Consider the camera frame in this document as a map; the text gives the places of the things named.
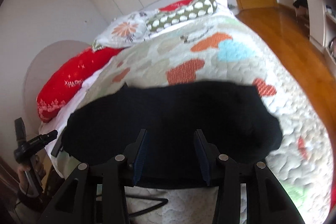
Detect floral white pillow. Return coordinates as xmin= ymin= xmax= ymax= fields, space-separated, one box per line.
xmin=92 ymin=10 xmax=158 ymax=51

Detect white bed sheet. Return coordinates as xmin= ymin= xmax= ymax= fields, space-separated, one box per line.
xmin=39 ymin=69 xmax=103 ymax=135

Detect round grey headboard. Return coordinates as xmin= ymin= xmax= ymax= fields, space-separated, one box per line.
xmin=23 ymin=40 xmax=89 ymax=132

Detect white shelf unit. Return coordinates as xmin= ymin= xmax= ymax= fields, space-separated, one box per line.
xmin=300 ymin=0 xmax=336 ymax=64

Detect green white patterned pillow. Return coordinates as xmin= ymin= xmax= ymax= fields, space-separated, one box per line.
xmin=145 ymin=0 xmax=218 ymax=33

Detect red Happy pillow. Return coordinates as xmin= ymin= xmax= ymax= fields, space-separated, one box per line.
xmin=36 ymin=47 xmax=122 ymax=123

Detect black smartphone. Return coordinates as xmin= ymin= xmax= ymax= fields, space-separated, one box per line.
xmin=51 ymin=133 xmax=63 ymax=157

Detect black pants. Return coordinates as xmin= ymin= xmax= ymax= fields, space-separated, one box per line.
xmin=62 ymin=81 xmax=282 ymax=189

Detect person's left hand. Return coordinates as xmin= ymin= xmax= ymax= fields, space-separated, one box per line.
xmin=17 ymin=155 xmax=46 ymax=197

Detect heart patterned quilt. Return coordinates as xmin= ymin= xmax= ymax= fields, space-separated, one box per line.
xmin=76 ymin=15 xmax=333 ymax=223

